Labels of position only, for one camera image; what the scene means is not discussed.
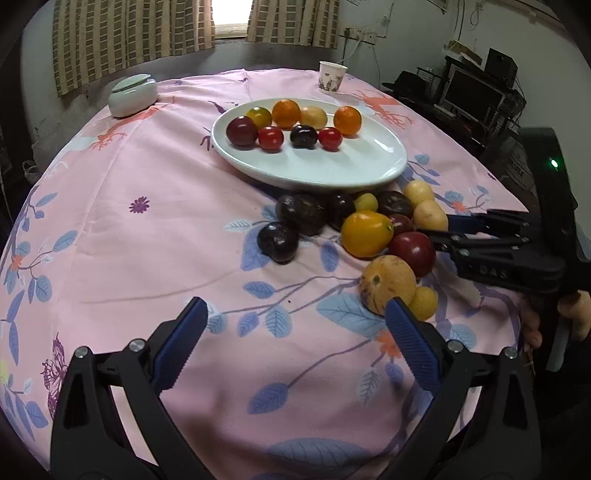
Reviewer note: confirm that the computer monitor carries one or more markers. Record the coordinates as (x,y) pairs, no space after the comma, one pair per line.
(471,96)

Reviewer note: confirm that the person's hand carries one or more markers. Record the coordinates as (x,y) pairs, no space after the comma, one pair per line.
(576,308)

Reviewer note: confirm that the white lidded ceramic jar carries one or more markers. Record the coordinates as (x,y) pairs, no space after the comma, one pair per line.
(132,95)

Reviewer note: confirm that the large orange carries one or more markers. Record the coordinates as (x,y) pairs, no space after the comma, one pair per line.
(348,120)

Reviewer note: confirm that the dark purple cherry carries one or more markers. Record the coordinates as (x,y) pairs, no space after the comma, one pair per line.
(338,207)

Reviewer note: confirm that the striped pepino melon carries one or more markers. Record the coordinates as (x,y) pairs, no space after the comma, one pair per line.
(385,278)

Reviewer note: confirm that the pale yellow round fruit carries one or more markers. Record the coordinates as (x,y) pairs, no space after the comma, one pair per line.
(418,191)

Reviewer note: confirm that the dark red cherry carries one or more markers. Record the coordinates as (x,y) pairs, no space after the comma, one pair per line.
(401,224)

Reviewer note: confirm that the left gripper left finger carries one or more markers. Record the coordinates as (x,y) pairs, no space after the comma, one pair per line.
(88,438)

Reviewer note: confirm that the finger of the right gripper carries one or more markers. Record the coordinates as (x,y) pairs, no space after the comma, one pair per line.
(463,247)
(468,224)

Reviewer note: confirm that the large red plum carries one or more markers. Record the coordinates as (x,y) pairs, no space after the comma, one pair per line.
(417,250)

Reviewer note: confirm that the small red cherry tomato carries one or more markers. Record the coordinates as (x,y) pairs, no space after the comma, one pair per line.
(271,138)

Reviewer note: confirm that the white oval plate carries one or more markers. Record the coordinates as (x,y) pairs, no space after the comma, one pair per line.
(374,157)

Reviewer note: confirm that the green yellow tomato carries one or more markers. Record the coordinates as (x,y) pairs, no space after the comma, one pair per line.
(260,116)

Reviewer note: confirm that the wall power strip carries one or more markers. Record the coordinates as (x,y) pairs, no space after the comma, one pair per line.
(359,35)

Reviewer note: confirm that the small green yellow fruit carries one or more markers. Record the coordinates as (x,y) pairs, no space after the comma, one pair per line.
(366,202)

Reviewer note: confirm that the small tan longan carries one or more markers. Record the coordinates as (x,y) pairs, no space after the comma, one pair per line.
(314,117)

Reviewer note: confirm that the right checkered curtain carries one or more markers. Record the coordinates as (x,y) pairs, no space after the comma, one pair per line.
(306,23)

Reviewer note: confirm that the checkered curtain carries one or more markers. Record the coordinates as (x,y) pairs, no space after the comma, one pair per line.
(92,39)
(306,23)

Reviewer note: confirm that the dark water chestnut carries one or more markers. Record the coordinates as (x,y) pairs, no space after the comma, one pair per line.
(301,213)
(395,203)

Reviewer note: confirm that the patterned paper cup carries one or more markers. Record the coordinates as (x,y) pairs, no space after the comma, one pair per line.
(330,76)

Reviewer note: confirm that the large yellow pear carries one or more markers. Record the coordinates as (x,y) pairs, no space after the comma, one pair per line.
(429,215)

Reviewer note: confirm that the left checkered curtain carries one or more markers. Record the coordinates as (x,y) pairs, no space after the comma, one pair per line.
(92,39)

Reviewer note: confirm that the small dark cherry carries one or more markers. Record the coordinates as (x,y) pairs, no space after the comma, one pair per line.
(278,241)

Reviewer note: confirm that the dark red plum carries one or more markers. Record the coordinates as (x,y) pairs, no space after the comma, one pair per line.
(242,132)

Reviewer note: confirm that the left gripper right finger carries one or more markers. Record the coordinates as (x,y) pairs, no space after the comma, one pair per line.
(482,421)

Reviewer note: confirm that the small orange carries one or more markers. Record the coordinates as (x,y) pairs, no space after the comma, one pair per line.
(286,113)

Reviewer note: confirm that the round tan pear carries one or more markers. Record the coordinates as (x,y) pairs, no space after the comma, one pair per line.
(424,305)

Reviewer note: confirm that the yellow orange tomato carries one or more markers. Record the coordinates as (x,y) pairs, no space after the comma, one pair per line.
(365,234)

